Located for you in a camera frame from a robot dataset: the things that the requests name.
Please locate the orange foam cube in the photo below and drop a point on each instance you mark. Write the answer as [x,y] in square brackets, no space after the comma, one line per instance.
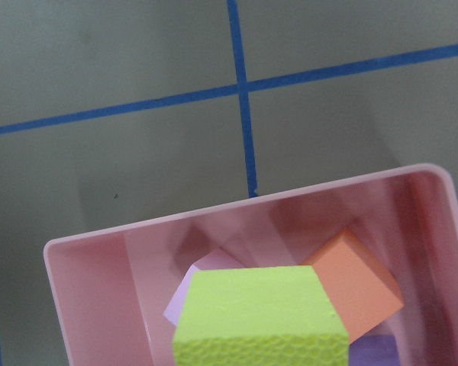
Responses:
[363,291]

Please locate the yellow foam cube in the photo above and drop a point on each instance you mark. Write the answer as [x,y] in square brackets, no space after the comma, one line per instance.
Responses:
[261,316]

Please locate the purple foam cube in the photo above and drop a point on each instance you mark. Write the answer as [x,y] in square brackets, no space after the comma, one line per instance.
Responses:
[374,350]

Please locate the pink foam cube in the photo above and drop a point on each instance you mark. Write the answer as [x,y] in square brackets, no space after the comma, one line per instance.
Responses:
[193,282]

